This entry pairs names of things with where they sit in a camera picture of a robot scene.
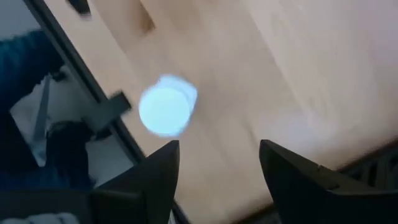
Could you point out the black table edge bracket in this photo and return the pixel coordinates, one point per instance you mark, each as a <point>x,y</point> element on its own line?
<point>107,110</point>
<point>80,6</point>

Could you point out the person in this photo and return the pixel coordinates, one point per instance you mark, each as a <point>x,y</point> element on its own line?
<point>21,62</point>

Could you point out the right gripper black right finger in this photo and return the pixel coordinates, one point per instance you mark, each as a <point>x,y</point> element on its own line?
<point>298,193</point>

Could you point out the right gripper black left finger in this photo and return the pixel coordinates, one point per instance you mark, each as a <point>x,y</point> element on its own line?
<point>155,186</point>

